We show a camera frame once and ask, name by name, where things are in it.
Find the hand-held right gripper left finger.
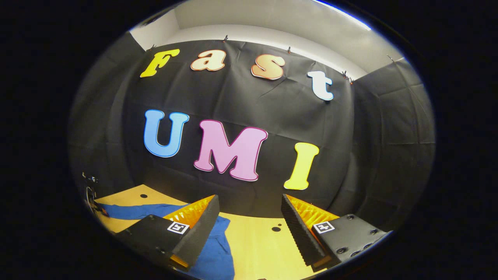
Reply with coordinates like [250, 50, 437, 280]
[114, 194, 220, 272]

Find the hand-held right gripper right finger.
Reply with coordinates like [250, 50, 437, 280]
[281, 194, 389, 273]

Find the black backdrop cloth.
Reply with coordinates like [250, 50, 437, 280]
[68, 31, 436, 234]

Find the row of cloth clips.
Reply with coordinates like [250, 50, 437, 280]
[148, 35, 394, 85]

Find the blue button shirt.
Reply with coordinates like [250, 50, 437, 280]
[97, 203, 236, 280]

